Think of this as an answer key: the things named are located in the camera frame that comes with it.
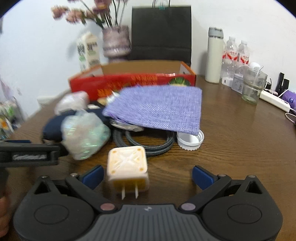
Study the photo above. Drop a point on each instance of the white power strip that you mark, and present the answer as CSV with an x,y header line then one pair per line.
x,y
274,100

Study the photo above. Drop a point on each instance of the white charger plug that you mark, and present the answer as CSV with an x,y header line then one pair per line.
x,y
127,164

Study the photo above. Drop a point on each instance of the pink flowers bunch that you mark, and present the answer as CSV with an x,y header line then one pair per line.
x,y
76,15

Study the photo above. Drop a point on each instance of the white round object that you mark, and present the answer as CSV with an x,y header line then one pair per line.
x,y
254,65

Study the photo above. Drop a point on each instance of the wooden desktop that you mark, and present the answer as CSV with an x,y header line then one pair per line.
x,y
231,143

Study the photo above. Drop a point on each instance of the small yellow packet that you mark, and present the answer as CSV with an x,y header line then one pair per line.
x,y
102,100

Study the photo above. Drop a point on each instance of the navy blue pouch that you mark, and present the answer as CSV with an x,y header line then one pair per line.
x,y
52,129

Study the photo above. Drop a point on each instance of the small white patterned box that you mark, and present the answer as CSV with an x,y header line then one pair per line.
x,y
237,84

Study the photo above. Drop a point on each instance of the white milk carton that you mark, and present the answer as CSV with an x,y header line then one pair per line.
x,y
89,51

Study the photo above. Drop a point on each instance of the purple woven cloth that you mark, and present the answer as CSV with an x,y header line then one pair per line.
x,y
159,106

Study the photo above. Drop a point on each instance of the purple soft pack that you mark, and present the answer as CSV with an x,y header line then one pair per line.
x,y
291,99

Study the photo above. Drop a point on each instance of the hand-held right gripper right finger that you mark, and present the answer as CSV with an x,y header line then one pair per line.
x,y
203,177

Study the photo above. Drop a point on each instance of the mottled purple vase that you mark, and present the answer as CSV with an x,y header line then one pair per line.
x,y
115,41

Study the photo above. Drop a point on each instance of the person's left hand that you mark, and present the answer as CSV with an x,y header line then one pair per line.
x,y
3,215

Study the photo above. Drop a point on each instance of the blurred colourful packets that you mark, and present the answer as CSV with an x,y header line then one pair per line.
x,y
9,118

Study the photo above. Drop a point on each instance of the clear plastic bag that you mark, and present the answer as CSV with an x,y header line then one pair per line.
x,y
83,134

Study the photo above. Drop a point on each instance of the clear water bottle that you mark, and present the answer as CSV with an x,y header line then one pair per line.
x,y
229,58
244,54

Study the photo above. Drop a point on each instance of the white thermos bottle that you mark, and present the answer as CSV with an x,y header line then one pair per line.
x,y
214,60

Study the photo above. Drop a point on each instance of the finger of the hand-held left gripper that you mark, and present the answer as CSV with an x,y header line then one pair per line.
x,y
63,151
16,141

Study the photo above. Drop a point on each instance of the black rectangular device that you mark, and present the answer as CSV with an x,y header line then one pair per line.
x,y
280,82
286,85

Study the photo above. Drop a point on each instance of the small white charger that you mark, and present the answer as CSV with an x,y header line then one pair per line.
x,y
227,82

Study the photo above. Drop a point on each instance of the white soft bundle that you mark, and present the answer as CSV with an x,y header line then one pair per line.
x,y
71,103

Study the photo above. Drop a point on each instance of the white bottle lid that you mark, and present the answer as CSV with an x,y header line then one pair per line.
x,y
190,140

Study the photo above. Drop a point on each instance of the red cardboard box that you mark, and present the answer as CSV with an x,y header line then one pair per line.
x,y
92,85

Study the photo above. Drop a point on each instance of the teal binder clip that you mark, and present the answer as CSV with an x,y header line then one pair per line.
x,y
162,7

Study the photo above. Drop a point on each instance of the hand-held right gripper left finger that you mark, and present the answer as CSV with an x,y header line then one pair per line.
x,y
93,176

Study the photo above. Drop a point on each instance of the black paper bag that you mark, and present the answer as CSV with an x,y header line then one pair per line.
x,y
161,34

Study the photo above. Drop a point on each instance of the clear glass cup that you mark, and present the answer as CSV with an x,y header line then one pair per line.
x,y
253,90

